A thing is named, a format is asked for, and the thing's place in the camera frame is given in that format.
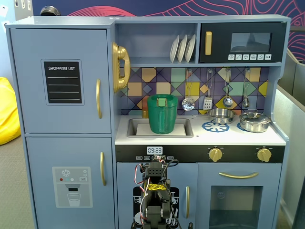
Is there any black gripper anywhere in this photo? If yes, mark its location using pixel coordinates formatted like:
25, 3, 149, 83
145, 162, 169, 180

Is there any gold curved fridge door handle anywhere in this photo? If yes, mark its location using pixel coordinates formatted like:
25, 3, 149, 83
96, 79, 103, 119
100, 152, 107, 187

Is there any white cabinet door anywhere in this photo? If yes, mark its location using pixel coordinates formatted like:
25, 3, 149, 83
10, 28, 112, 134

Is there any blue dishwasher door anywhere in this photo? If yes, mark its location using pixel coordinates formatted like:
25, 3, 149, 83
116, 162, 199, 229

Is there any blue oven door with window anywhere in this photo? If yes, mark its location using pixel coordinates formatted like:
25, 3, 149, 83
197, 163, 283, 229

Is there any blue fridge door with dispenser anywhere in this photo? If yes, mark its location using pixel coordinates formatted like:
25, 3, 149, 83
25, 137, 115, 229

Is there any black microwave door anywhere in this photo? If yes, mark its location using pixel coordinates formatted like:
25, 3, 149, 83
199, 21, 288, 63

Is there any grey locker cabinet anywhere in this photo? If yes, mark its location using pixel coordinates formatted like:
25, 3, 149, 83
13, 0, 33, 21

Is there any yellow tape band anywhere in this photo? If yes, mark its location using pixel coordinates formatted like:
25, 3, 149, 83
147, 183, 167, 191

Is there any digital clock display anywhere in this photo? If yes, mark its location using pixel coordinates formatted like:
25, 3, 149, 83
146, 146, 163, 155

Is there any grey toy sink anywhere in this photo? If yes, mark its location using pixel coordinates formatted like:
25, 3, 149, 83
126, 118, 194, 138

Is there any green plastic pot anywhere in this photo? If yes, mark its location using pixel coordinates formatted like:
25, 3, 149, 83
146, 94, 179, 134

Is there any gold stove knob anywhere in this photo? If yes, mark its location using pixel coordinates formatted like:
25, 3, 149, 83
208, 147, 224, 163
256, 147, 271, 163

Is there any metal slotted spoon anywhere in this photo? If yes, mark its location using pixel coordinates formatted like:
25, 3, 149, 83
182, 69, 196, 112

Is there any grey water dispenser sticker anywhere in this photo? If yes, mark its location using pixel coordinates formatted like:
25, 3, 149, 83
52, 166, 93, 208

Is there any metal slotted spatula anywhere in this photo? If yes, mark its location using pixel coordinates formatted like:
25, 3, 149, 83
203, 69, 213, 111

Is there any metal frying pan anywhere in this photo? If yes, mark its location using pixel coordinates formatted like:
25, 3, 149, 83
192, 108, 236, 125

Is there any metal ladle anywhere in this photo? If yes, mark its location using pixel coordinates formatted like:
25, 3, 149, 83
223, 69, 233, 108

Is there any metal pot with lid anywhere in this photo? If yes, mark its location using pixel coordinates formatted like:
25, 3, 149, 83
239, 109, 272, 133

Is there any metal hanging spoon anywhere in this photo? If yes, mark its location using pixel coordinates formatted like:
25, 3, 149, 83
242, 68, 251, 108

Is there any white toy plate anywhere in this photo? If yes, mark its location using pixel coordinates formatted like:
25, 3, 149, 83
177, 34, 188, 63
185, 34, 196, 63
169, 34, 180, 63

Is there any gold toy telephone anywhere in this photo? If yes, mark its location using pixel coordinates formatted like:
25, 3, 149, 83
112, 42, 131, 94

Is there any black shopping list chalkboard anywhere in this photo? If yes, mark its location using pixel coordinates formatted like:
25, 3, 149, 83
43, 61, 82, 104

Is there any yellow bean bag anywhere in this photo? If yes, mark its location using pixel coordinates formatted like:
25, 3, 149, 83
0, 77, 21, 146

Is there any white red servo cable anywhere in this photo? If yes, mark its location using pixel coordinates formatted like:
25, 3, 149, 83
134, 164, 150, 226

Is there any gold dishwasher door handle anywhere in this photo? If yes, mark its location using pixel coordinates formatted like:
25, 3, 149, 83
185, 186, 190, 219

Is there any gold oven door handle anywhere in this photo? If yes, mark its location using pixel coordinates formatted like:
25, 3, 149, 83
218, 171, 259, 179

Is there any gold microwave handle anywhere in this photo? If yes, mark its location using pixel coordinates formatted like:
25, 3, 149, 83
204, 31, 213, 56

